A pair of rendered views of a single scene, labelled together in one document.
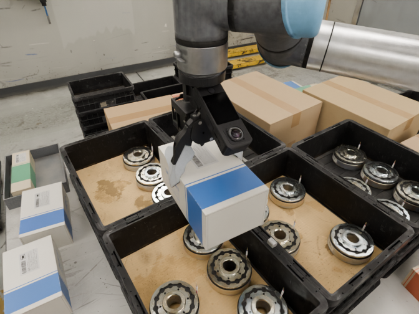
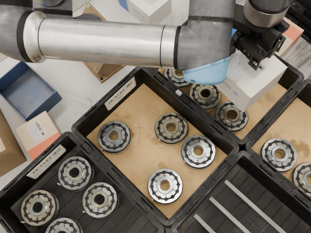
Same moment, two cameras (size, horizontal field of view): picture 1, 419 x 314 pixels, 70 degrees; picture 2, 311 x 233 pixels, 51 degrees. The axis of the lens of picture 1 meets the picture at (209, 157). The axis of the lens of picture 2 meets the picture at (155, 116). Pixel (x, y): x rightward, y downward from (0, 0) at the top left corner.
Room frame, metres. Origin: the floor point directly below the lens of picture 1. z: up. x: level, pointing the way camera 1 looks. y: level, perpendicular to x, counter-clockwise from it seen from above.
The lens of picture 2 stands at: (0.79, -0.24, 1.82)
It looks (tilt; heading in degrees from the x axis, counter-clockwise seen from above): 69 degrees down; 177
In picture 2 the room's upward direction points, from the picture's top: 9 degrees counter-clockwise
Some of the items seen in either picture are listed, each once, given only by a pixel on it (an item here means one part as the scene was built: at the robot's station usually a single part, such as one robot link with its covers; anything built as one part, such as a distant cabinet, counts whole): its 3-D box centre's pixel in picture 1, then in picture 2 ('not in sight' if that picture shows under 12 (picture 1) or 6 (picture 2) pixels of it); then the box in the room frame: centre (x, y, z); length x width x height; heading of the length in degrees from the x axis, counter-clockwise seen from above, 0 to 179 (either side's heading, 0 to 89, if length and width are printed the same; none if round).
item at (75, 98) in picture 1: (106, 112); not in sight; (1.96, 0.76, 0.37); 0.40 x 0.30 x 0.45; 119
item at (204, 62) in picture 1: (199, 56); (267, 4); (0.44, 0.01, 1.33); 0.08 x 0.08 x 0.05
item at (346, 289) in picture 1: (303, 207); (153, 138); (0.52, -0.24, 0.92); 0.40 x 0.30 x 0.02; 34
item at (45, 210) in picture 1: (47, 216); not in sight; (0.64, 0.52, 0.75); 0.20 x 0.12 x 0.09; 24
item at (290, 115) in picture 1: (259, 113); not in sight; (1.19, -0.23, 0.80); 0.40 x 0.30 x 0.20; 36
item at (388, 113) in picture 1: (356, 118); not in sight; (1.15, -0.65, 0.80); 0.40 x 0.30 x 0.20; 36
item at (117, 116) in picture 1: (148, 128); not in sight; (1.10, 0.26, 0.78); 0.30 x 0.22 x 0.16; 116
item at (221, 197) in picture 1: (209, 184); (234, 63); (0.42, 0.00, 1.09); 0.20 x 0.12 x 0.09; 28
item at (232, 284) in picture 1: (229, 267); (205, 94); (0.39, -0.05, 0.86); 0.10 x 0.10 x 0.01
